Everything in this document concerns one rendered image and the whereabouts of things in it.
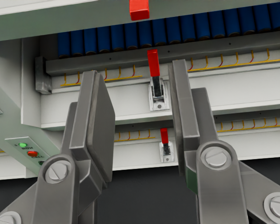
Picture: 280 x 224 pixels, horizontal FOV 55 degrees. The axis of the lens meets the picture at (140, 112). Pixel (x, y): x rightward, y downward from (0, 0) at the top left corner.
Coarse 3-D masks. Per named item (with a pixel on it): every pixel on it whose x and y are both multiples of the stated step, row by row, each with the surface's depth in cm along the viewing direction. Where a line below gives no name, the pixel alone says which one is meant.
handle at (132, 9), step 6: (132, 0) 17; (138, 0) 17; (144, 0) 17; (132, 6) 17; (138, 6) 17; (144, 6) 17; (132, 12) 17; (138, 12) 17; (144, 12) 17; (132, 18) 17; (138, 18) 17; (144, 18) 17
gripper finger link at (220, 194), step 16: (208, 144) 8; (224, 144) 8; (208, 160) 8; (224, 160) 8; (208, 176) 8; (224, 176) 8; (240, 176) 8; (208, 192) 7; (224, 192) 7; (240, 192) 7; (208, 208) 7; (224, 208) 7; (240, 208) 7
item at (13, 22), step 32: (0, 0) 24; (32, 0) 23; (64, 0) 23; (96, 0) 22; (128, 0) 23; (160, 0) 23; (192, 0) 24; (224, 0) 24; (256, 0) 24; (0, 32) 26; (32, 32) 27
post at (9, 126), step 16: (0, 48) 32; (16, 48) 36; (0, 64) 32; (16, 64) 36; (0, 80) 32; (16, 80) 35; (0, 96) 33; (16, 96) 35; (16, 112) 36; (0, 128) 40; (16, 128) 40; (32, 128) 40; (0, 144) 44; (48, 144) 44
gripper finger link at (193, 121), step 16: (176, 64) 11; (176, 80) 10; (176, 96) 10; (192, 96) 10; (176, 112) 9; (192, 112) 9; (208, 112) 10; (176, 128) 9; (192, 128) 9; (208, 128) 9; (176, 144) 10; (192, 144) 9; (192, 160) 9; (192, 176) 9; (256, 176) 8; (256, 192) 8; (272, 192) 8; (256, 208) 7; (272, 208) 7
